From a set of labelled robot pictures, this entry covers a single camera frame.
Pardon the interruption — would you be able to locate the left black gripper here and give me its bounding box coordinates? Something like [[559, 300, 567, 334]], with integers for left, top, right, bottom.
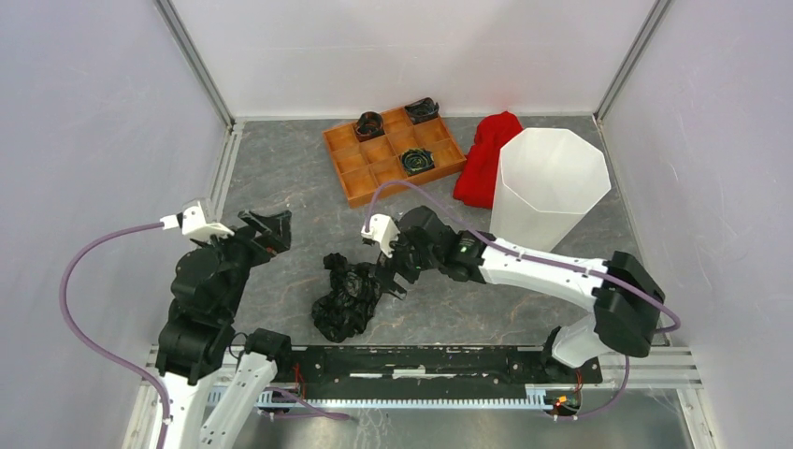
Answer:
[[195, 206, 293, 316]]

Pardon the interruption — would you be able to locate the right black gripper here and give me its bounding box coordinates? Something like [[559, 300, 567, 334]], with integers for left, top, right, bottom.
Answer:
[[369, 227, 441, 299]]

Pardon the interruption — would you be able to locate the black trash bag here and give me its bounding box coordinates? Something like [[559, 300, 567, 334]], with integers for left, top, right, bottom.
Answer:
[[310, 253, 382, 343]]

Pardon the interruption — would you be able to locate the white plastic trash bin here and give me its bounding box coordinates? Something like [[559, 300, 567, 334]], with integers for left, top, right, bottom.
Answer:
[[489, 127, 612, 252]]

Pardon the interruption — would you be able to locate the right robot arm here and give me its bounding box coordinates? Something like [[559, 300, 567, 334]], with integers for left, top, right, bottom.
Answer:
[[361, 206, 665, 382]]

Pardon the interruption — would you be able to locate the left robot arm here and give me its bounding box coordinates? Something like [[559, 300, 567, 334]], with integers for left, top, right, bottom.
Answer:
[[150, 201, 294, 448]]

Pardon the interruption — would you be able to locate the orange compartment tray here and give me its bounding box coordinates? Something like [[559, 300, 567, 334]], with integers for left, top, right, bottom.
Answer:
[[323, 107, 467, 209]]

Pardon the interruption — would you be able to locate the rolled black bag front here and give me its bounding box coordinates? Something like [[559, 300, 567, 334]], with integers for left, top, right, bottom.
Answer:
[[399, 147, 435, 177]]

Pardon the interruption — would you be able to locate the rolled black bag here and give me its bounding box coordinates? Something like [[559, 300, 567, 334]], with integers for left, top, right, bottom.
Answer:
[[399, 147, 435, 177], [404, 97, 440, 125], [353, 111, 385, 142]]

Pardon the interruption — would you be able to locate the red cloth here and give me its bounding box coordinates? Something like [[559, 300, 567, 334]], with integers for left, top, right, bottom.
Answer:
[[453, 111, 523, 210]]

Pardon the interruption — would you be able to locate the rolled black bag left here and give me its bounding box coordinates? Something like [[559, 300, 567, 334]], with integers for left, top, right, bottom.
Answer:
[[353, 111, 385, 142]]

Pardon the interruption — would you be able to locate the rolled black bag back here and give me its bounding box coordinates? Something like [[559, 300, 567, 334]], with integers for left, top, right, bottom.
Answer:
[[404, 97, 440, 125]]

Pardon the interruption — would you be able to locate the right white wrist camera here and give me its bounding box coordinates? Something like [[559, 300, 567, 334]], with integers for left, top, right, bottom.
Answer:
[[361, 213, 399, 258]]

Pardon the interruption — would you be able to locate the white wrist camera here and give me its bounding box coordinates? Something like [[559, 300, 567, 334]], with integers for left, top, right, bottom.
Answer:
[[361, 213, 399, 258], [160, 198, 235, 243]]

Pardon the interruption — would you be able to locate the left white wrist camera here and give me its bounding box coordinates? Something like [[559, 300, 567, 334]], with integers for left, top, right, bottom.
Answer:
[[160, 198, 235, 243]]

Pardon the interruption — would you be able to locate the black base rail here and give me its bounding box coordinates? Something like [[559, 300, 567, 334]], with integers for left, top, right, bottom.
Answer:
[[274, 345, 603, 400]]

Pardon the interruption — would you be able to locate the left aluminium corner post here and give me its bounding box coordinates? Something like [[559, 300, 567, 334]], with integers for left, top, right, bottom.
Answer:
[[153, 0, 236, 128]]

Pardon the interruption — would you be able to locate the aluminium corner post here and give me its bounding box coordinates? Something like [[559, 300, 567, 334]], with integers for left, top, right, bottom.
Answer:
[[593, 0, 673, 123], [153, 0, 236, 128]]

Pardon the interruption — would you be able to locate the right aluminium corner post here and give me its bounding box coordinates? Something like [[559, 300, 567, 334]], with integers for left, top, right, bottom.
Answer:
[[593, 0, 673, 123]]

